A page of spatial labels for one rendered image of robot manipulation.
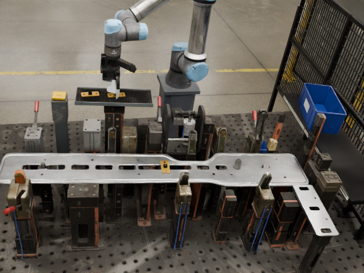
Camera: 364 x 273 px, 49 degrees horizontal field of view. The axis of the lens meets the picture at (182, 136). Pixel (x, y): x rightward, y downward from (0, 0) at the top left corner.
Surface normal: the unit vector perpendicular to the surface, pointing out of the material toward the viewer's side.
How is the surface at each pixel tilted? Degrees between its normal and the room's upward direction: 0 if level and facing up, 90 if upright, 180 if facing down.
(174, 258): 0
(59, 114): 90
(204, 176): 0
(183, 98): 90
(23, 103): 0
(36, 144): 90
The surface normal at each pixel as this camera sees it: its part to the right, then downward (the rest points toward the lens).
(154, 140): 0.13, 0.61
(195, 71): 0.41, 0.68
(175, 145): 0.12, -0.79
